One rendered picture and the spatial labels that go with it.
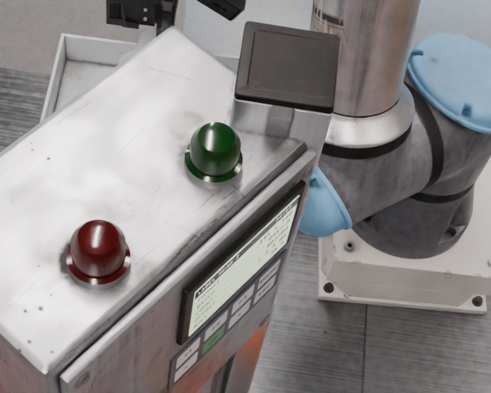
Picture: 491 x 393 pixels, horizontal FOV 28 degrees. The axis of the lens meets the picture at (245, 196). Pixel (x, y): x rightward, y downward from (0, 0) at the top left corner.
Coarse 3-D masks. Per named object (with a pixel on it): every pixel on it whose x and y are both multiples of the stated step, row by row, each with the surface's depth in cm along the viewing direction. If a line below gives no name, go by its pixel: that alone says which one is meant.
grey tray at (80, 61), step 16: (64, 48) 126; (80, 48) 126; (96, 48) 126; (112, 48) 126; (128, 48) 125; (64, 64) 127; (80, 64) 128; (96, 64) 128; (112, 64) 128; (64, 80) 126; (80, 80) 126; (96, 80) 127; (48, 96) 119; (64, 96) 125; (48, 112) 120
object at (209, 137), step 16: (208, 128) 42; (224, 128) 42; (192, 144) 42; (208, 144) 42; (224, 144) 42; (240, 144) 42; (192, 160) 42; (208, 160) 42; (224, 160) 42; (240, 160) 43; (192, 176) 43; (208, 176) 43; (224, 176) 43
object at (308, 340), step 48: (0, 96) 124; (0, 144) 120; (288, 288) 114; (288, 336) 111; (336, 336) 111; (384, 336) 112; (432, 336) 113; (480, 336) 113; (288, 384) 107; (336, 384) 108; (384, 384) 109; (432, 384) 109; (480, 384) 110
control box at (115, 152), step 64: (128, 64) 46; (192, 64) 47; (64, 128) 44; (128, 128) 44; (192, 128) 45; (0, 192) 42; (64, 192) 42; (128, 192) 42; (192, 192) 43; (256, 192) 44; (0, 256) 40; (64, 256) 40; (192, 256) 42; (0, 320) 39; (64, 320) 39; (128, 320) 40; (256, 320) 58; (0, 384) 44; (64, 384) 38; (128, 384) 45; (192, 384) 55
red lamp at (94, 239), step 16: (96, 224) 39; (112, 224) 39; (80, 240) 38; (96, 240) 38; (112, 240) 39; (80, 256) 38; (96, 256) 38; (112, 256) 38; (128, 256) 40; (80, 272) 39; (96, 272) 39; (112, 272) 39; (128, 272) 40; (96, 288) 40
